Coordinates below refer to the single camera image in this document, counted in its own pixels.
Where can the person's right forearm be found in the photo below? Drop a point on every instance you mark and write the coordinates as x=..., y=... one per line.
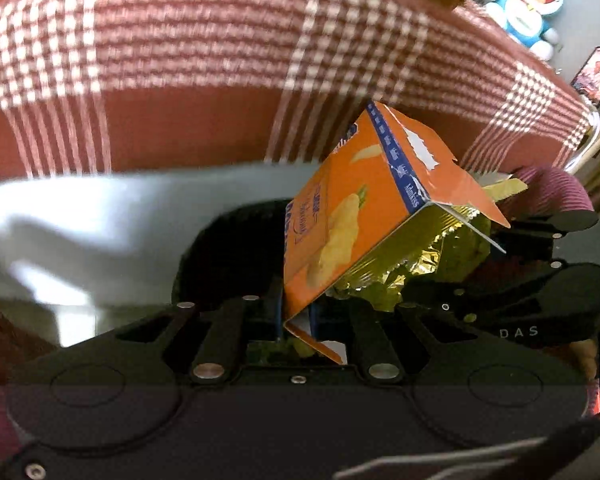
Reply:
x=555, y=190

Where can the orange snack box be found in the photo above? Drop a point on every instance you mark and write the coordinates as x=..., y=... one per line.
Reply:
x=350, y=200

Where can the colourful framed picture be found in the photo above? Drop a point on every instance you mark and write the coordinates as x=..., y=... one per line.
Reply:
x=597, y=75

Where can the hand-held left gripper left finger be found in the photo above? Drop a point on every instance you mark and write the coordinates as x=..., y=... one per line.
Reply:
x=279, y=312

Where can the blue cat plush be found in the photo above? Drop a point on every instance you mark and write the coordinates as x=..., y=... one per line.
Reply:
x=525, y=15

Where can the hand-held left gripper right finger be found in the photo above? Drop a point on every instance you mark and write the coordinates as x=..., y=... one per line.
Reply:
x=314, y=321

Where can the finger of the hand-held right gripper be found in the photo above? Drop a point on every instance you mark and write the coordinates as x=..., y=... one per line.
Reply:
x=480, y=295
x=530, y=229

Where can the red plaid blanket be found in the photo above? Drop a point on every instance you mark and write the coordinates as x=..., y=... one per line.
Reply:
x=180, y=60

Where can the gold foil snack bag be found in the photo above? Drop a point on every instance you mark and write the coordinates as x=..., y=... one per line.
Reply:
x=430, y=255

